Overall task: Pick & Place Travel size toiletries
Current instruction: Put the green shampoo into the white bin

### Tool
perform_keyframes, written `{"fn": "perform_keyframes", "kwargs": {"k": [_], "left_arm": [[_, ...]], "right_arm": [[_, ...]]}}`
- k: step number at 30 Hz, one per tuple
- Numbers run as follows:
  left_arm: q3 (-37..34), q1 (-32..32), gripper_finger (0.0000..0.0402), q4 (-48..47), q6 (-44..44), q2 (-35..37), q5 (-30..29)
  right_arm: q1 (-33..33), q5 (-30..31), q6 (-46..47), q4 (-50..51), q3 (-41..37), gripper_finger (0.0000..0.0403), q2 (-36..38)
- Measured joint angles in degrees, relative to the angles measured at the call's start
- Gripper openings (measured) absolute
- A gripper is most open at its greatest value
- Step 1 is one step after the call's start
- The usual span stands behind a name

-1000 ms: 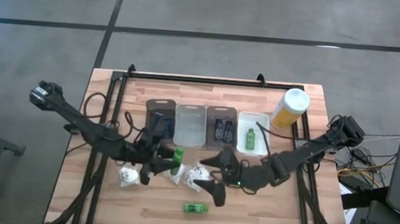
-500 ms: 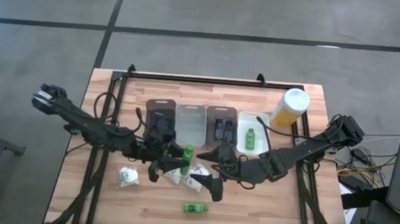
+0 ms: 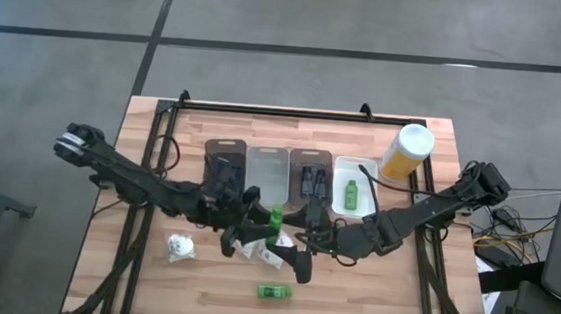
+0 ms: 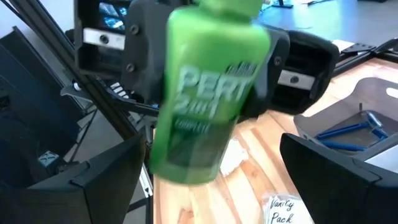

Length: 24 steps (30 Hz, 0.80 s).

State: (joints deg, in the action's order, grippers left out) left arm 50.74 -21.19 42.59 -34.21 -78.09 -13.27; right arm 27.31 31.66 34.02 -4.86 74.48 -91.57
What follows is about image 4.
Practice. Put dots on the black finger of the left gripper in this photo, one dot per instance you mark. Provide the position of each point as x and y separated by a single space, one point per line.
275 71
144 46

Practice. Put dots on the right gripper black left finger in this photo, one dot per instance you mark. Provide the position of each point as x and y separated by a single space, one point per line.
93 193

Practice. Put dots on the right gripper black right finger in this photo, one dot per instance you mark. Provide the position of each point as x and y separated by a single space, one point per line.
342 193

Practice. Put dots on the blue disposable razor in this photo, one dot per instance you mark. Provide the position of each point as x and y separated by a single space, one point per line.
342 129
342 145

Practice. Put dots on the green Pert shampoo bottle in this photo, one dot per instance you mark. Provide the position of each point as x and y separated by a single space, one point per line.
211 56

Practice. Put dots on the grey plastic storage bin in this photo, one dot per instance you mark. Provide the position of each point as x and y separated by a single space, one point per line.
342 102

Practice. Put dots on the white vanity pack bag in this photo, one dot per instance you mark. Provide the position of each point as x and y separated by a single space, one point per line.
284 208
234 157

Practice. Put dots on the black bulky equipment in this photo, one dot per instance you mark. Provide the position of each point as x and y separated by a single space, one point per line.
28 109

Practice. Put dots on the black aluminium frame rail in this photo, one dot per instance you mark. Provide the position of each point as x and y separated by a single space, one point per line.
357 49

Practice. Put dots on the black aluminium frame post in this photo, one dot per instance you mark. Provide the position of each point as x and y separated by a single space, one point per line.
59 53

